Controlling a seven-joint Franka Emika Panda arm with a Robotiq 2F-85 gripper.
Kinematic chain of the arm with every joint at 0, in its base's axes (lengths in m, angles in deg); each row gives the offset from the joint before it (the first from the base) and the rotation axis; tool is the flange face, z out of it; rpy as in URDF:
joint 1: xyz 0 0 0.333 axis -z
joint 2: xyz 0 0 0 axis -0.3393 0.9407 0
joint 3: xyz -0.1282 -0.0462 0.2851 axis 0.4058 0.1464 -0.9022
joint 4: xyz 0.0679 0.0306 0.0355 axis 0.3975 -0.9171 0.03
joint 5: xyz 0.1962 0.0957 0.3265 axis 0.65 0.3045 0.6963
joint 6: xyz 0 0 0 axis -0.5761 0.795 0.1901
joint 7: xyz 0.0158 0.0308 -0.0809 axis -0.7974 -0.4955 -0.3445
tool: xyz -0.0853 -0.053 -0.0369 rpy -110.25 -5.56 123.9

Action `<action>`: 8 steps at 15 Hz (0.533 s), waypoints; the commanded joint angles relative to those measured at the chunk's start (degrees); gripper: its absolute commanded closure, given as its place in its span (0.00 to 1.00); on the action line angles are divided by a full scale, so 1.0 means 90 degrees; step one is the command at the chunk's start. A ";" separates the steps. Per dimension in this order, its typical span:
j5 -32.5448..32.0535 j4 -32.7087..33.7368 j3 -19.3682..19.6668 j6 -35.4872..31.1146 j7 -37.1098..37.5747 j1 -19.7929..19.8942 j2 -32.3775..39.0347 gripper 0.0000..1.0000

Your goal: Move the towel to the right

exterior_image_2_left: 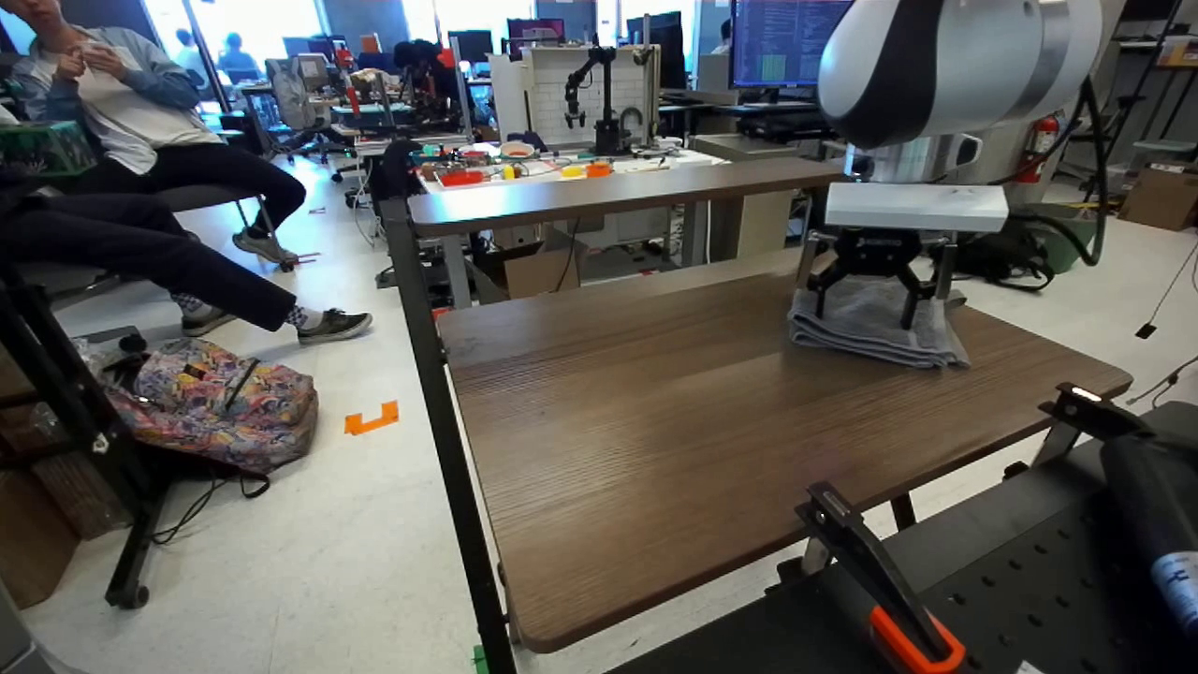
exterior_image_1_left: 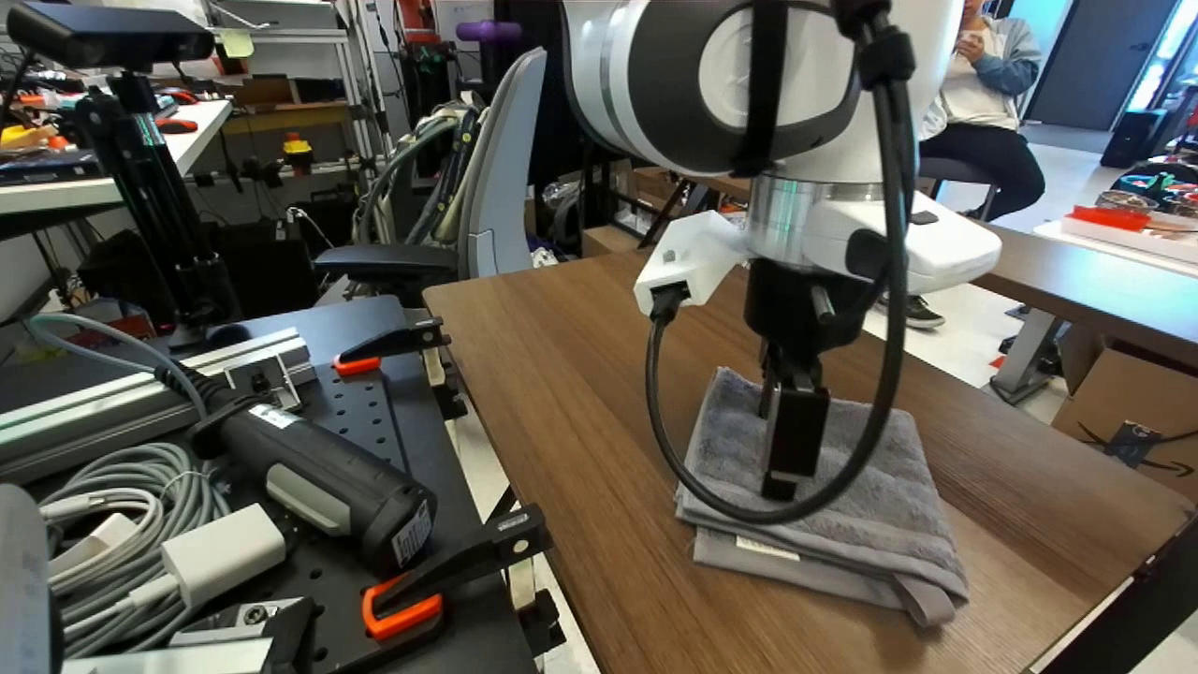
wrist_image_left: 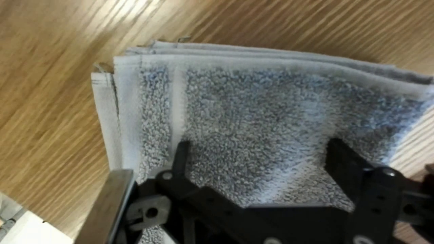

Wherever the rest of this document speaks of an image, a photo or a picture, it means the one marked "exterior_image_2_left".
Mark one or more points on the purple-lit computer monitor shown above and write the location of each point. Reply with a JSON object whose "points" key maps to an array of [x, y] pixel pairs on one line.
{"points": [[536, 36]]}

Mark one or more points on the grey towel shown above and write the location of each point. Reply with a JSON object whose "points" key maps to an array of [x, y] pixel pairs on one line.
{"points": [[874, 340]]}

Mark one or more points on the orange tape floor marker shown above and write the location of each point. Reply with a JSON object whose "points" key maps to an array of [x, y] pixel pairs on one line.
{"points": [[372, 421]]}

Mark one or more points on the small black robot arm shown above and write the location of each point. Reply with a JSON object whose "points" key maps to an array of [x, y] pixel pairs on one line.
{"points": [[603, 97]]}

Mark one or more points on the person legs in black trousers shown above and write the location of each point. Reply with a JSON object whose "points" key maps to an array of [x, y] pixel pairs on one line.
{"points": [[153, 255]]}

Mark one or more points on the red fire extinguisher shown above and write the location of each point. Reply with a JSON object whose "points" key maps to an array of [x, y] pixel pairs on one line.
{"points": [[1041, 144]]}

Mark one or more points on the light grey wrist mount block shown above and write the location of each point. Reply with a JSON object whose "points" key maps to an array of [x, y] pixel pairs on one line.
{"points": [[919, 209]]}

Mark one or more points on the black tube with label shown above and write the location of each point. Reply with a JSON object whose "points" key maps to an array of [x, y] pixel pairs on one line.
{"points": [[1164, 526]]}

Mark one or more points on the grey-top desk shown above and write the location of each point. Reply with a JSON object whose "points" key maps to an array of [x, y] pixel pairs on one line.
{"points": [[623, 190]]}

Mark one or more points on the seated person in white shirt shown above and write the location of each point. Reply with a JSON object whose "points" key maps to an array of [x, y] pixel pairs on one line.
{"points": [[135, 112]]}

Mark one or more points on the cardboard box under desk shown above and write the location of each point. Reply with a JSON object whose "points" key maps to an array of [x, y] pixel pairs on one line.
{"points": [[531, 270]]}

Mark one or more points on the green box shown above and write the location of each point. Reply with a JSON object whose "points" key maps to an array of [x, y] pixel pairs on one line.
{"points": [[42, 151]]}

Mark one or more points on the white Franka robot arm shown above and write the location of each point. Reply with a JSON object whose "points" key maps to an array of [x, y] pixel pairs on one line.
{"points": [[986, 69]]}

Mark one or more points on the blue-lit computer monitor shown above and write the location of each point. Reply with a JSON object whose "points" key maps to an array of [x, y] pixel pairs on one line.
{"points": [[779, 43]]}

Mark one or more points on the silver table clamp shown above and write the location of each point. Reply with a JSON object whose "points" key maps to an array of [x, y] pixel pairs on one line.
{"points": [[1079, 417]]}

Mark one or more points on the black table frame leg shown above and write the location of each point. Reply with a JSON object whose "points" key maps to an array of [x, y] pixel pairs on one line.
{"points": [[434, 362]]}

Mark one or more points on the white panel board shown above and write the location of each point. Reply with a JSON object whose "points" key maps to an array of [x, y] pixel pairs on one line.
{"points": [[550, 94]]}

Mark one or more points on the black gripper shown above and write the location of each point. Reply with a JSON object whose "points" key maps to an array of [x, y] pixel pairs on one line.
{"points": [[889, 255]]}

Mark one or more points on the brown cardboard box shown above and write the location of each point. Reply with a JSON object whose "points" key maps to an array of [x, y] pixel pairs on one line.
{"points": [[1164, 197]]}

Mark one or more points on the black perforated board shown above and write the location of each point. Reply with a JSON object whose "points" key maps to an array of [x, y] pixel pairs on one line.
{"points": [[1034, 602]]}

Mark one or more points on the colourful patterned backpack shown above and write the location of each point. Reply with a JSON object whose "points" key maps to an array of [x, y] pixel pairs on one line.
{"points": [[210, 406]]}

